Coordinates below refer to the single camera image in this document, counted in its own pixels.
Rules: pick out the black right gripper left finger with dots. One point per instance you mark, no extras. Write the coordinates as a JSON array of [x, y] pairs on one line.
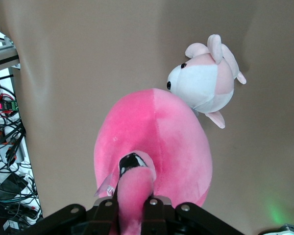
[[88, 220]]

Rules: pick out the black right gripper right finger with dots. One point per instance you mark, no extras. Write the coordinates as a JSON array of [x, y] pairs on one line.
[[176, 220]]

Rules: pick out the round hot pink plush toy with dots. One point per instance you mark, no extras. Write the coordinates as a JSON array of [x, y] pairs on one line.
[[142, 132]]

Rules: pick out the black power adapter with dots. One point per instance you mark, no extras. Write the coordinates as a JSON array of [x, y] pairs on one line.
[[7, 184]]

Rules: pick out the pale pink white dog plush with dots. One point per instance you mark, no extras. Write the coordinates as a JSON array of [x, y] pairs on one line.
[[198, 80]]

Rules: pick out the red display power meter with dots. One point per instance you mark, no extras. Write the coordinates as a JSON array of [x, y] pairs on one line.
[[5, 105]]

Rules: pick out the brown table cover sheet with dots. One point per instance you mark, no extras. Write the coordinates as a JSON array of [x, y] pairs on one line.
[[88, 61]]

